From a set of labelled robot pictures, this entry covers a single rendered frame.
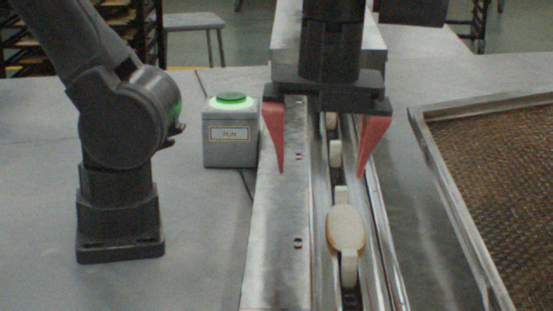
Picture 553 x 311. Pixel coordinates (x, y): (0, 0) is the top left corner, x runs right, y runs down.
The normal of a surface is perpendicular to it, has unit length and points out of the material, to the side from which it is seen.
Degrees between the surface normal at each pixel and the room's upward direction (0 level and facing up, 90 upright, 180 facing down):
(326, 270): 0
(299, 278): 0
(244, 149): 90
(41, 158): 0
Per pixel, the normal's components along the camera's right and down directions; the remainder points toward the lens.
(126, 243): 0.00, -0.94
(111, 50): 0.83, -0.48
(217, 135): -0.03, 0.35
